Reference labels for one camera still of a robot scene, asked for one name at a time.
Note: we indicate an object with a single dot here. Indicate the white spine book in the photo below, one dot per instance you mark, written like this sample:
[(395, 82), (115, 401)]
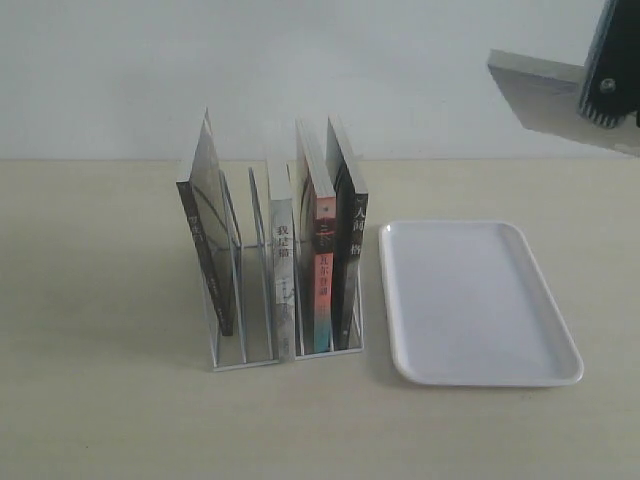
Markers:
[(281, 232)]

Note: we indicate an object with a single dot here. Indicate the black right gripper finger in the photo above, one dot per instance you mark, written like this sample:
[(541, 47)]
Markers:
[(610, 88)]

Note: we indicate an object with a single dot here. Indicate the white plastic tray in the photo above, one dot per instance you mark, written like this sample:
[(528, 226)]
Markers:
[(467, 305)]

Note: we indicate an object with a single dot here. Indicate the black rightmost book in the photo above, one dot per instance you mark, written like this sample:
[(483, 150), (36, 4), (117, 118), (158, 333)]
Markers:
[(352, 203)]

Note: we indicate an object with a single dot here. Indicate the dark grey leftmost book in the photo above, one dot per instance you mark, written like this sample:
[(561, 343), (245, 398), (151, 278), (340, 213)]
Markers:
[(200, 191)]

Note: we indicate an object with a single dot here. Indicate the blue book orange crescent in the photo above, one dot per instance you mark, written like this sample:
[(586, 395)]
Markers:
[(544, 95)]

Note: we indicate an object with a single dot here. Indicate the red teal spine book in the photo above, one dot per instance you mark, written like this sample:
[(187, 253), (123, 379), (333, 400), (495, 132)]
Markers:
[(316, 231)]

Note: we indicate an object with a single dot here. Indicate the white wire book rack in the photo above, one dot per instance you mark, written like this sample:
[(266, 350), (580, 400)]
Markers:
[(253, 342)]

